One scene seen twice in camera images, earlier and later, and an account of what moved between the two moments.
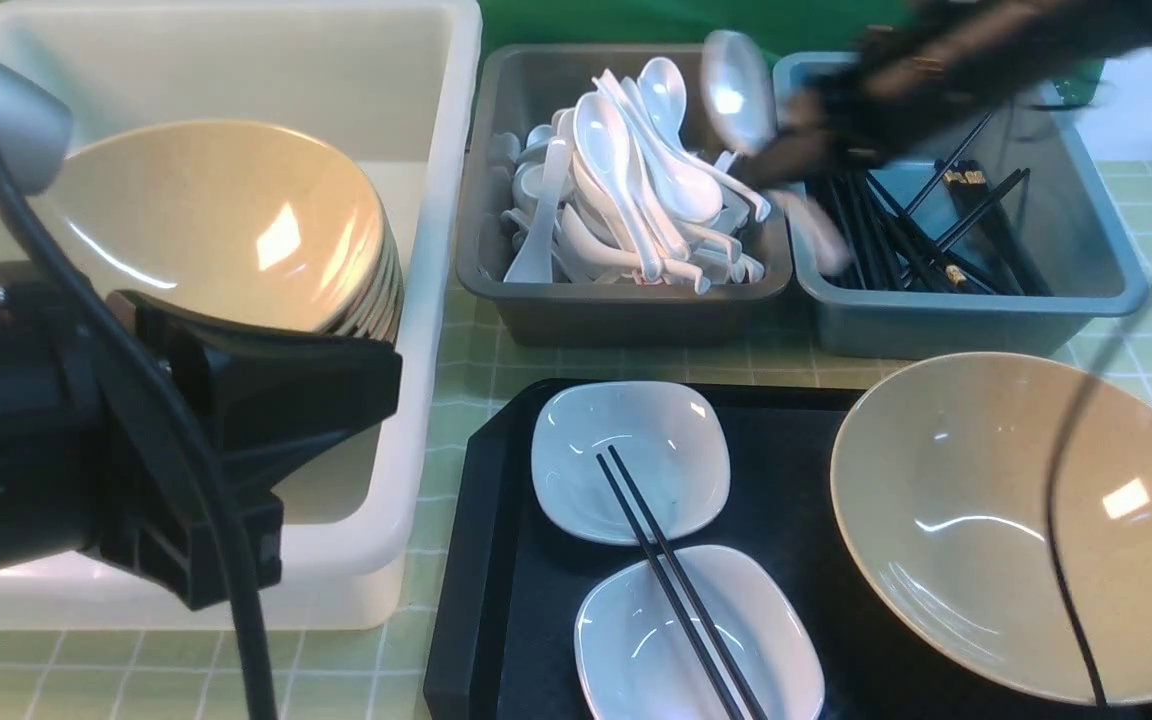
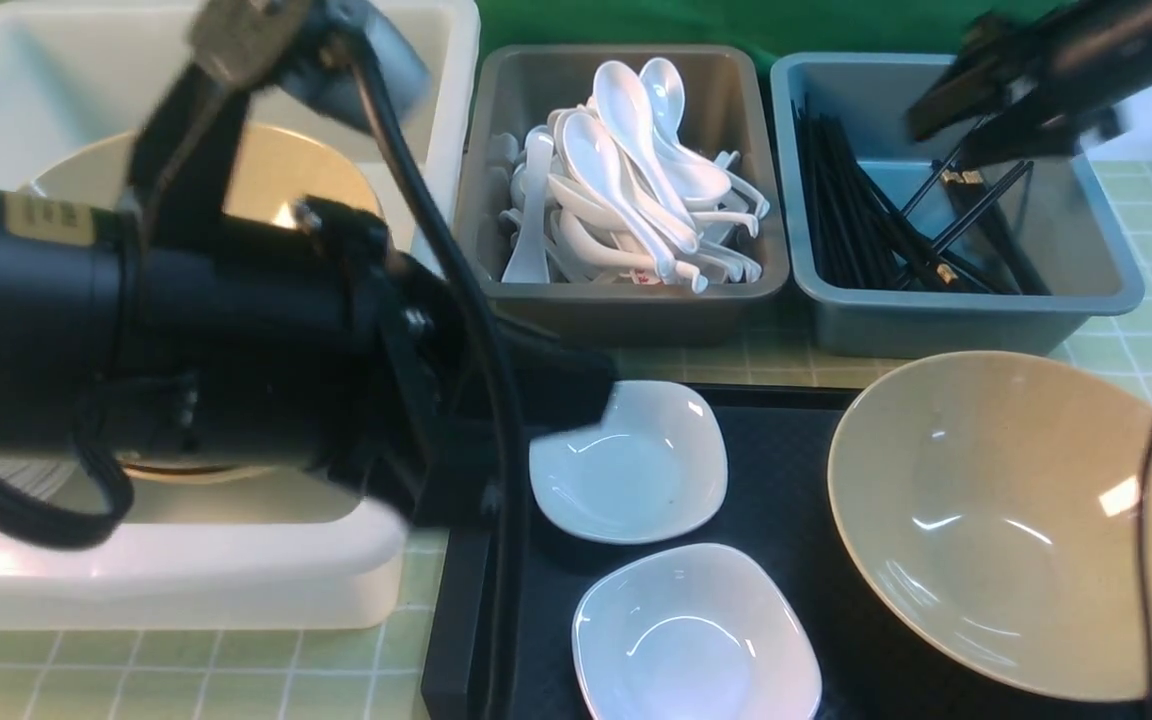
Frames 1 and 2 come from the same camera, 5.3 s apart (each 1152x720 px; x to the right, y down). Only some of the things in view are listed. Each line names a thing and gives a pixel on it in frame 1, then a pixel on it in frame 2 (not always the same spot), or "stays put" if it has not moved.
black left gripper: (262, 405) to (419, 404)
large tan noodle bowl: (939, 477) stays put
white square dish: (634, 660) stays put
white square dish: (672, 437) stays put
